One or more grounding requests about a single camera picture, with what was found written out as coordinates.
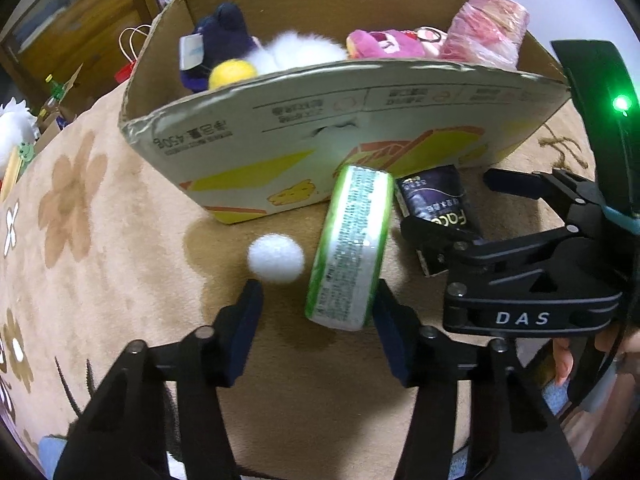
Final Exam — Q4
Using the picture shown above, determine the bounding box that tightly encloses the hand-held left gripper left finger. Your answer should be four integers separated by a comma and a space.
52, 280, 265, 480

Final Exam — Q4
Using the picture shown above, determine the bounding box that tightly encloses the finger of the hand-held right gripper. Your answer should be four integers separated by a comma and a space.
400, 212, 576, 286
484, 168, 601, 226

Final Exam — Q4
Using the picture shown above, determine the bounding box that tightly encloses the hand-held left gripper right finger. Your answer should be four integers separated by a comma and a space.
372, 280, 583, 480

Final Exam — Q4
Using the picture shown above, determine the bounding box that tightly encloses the black tissue packet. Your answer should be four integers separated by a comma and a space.
394, 165, 483, 277

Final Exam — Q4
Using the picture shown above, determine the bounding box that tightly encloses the green tissue pack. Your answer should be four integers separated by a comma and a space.
305, 164, 394, 332

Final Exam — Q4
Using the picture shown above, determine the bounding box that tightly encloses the printed cardboard box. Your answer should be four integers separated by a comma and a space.
118, 0, 571, 226

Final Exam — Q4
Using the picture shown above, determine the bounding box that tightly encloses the pink plastic-wrapped packet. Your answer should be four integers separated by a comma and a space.
440, 0, 530, 68

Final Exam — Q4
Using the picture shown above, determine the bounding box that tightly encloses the pink plush bear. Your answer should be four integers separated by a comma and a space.
346, 27, 446, 60

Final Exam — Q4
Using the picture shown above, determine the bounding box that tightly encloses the white pompom with yellow ball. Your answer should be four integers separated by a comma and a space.
209, 30, 348, 91

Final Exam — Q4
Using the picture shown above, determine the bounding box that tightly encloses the dark-haired plush doll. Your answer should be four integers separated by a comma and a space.
179, 2, 261, 93

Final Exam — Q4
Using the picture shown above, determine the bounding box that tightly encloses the person's right hand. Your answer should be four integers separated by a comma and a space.
552, 330, 633, 388

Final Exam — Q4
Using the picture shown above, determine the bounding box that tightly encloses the small white pompom ball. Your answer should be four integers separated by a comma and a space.
247, 234, 305, 285

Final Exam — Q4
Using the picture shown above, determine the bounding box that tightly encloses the light blue cloth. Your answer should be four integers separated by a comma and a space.
537, 385, 573, 421

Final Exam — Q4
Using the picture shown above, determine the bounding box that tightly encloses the red paper bag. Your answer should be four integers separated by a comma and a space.
115, 25, 153, 83

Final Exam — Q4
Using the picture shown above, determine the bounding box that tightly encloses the open brown cardboard box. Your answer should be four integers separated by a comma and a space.
37, 62, 86, 131

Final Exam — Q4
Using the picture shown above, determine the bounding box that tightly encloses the green bottle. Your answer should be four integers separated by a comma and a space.
44, 75, 63, 111

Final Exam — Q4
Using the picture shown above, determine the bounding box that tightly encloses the white-haired plush head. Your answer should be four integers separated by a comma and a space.
0, 99, 40, 171

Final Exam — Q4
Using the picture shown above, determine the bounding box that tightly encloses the wooden wardrobe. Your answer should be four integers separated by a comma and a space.
0, 0, 166, 91

